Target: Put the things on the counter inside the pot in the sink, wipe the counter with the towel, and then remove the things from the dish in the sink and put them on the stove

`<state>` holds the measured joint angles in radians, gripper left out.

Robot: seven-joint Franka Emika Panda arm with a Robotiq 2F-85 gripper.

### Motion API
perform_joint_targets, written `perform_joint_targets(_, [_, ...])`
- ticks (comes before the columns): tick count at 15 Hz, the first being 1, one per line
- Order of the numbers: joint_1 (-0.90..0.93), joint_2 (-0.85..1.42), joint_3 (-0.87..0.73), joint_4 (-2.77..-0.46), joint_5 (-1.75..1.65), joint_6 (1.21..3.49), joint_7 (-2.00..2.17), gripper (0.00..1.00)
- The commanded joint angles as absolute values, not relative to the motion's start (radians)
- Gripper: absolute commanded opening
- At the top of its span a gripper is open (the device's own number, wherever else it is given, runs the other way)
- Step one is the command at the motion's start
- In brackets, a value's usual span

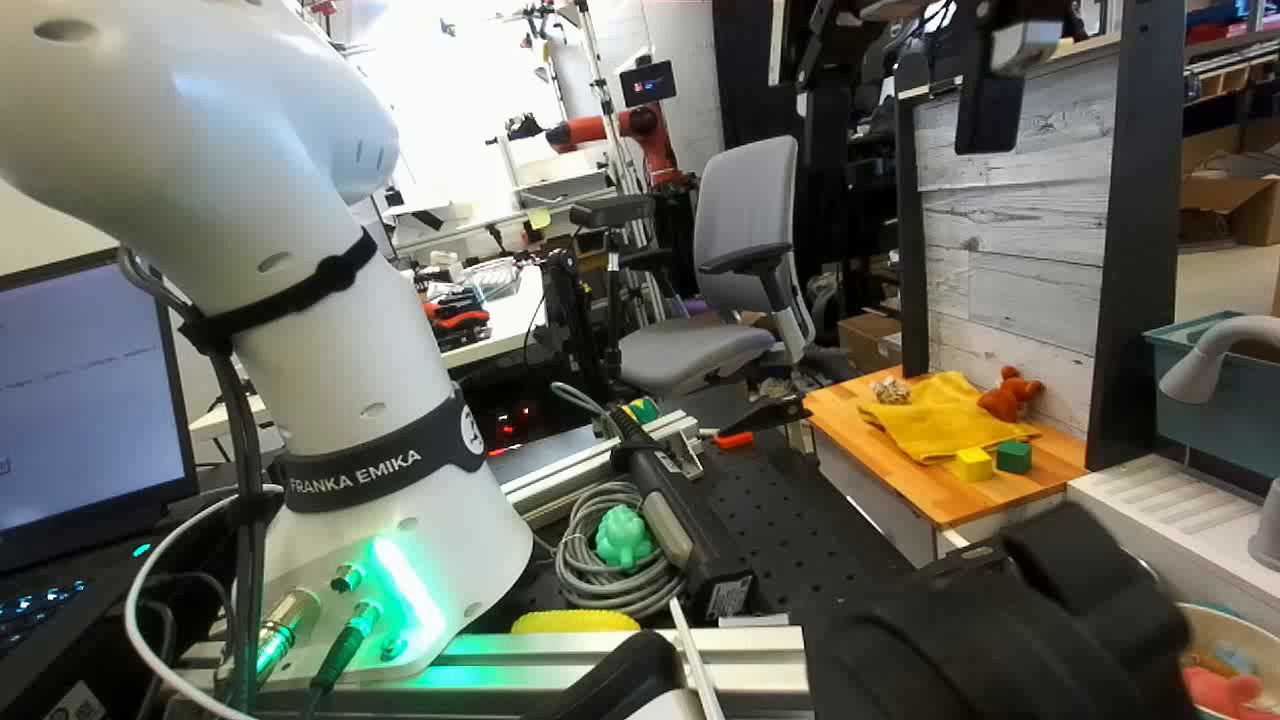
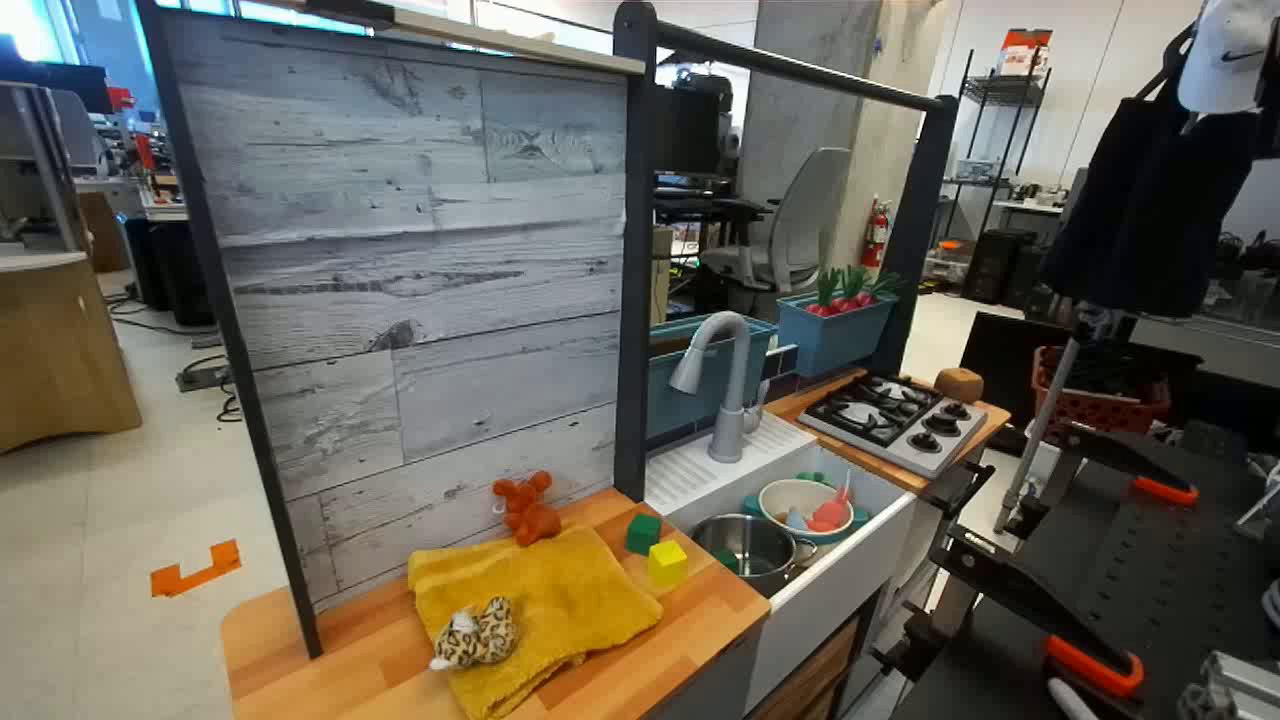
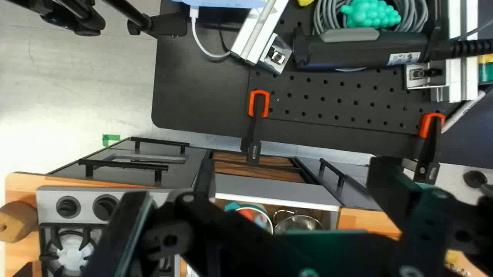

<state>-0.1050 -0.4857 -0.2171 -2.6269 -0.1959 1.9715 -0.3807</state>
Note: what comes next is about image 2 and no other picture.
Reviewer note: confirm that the pink toy spoon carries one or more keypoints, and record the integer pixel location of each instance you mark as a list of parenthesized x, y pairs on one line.
[(828, 512)]

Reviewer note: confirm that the spotted beige plush toy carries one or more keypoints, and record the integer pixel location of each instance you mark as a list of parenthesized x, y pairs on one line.
[(472, 638)]

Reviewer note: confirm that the red plastic basket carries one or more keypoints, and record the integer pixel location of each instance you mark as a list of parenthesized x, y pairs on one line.
[(1067, 401)]

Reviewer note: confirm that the black perforated breadboard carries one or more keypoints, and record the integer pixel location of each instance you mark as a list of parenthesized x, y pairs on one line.
[(1146, 573)]

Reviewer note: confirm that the green ball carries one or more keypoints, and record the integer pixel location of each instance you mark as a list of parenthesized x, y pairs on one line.
[(644, 532)]

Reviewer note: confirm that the red fire extinguisher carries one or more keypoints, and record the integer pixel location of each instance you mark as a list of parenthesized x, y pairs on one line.
[(874, 241)]

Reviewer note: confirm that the yellow terry towel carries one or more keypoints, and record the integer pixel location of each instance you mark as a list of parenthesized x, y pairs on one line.
[(560, 602)]

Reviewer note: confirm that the black kitchen frame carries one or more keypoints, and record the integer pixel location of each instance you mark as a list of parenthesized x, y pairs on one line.
[(637, 264)]

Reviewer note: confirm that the brown bread toy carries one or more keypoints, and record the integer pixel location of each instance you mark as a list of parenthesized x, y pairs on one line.
[(956, 386)]

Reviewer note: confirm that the white toy sink basin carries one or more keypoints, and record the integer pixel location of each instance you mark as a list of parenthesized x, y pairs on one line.
[(826, 587)]

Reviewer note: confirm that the white teal bowl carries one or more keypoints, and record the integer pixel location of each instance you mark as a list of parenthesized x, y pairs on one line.
[(789, 501)]

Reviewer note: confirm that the grey office chair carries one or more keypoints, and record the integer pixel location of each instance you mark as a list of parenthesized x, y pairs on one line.
[(804, 214)]

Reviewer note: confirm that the orange plush toy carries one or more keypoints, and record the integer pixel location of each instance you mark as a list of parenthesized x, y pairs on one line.
[(528, 508)]

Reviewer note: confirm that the grey wood backsplash panel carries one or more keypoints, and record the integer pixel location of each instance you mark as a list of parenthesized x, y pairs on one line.
[(403, 264)]

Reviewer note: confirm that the large teal bin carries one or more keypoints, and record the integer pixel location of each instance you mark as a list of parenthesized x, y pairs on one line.
[(681, 412)]

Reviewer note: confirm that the black jacket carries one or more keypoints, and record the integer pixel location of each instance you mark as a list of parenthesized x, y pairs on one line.
[(1146, 201)]

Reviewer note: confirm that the silver stand pole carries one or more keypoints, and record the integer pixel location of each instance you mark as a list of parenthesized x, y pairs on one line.
[(1047, 426)]

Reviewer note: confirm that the grey toy stove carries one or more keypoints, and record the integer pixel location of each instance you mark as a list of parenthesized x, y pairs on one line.
[(895, 422)]

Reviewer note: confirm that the wooden cabinet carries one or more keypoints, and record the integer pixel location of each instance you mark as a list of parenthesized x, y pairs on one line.
[(62, 347)]

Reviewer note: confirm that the teal planter with plants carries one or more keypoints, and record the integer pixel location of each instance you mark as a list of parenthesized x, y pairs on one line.
[(835, 340)]

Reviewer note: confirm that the steel pot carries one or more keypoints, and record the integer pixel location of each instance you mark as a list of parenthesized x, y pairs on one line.
[(745, 547)]

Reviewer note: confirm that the grey toy faucet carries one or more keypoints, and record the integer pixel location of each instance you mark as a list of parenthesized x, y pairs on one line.
[(732, 401)]

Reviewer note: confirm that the black monitor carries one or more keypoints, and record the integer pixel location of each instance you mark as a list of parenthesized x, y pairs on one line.
[(686, 133)]

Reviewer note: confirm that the yellow cube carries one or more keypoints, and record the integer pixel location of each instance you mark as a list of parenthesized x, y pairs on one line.
[(666, 563)]

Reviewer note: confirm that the white cap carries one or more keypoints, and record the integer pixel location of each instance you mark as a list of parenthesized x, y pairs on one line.
[(1227, 54)]

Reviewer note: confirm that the orange box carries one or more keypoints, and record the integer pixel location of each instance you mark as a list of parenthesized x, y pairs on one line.
[(1027, 54)]

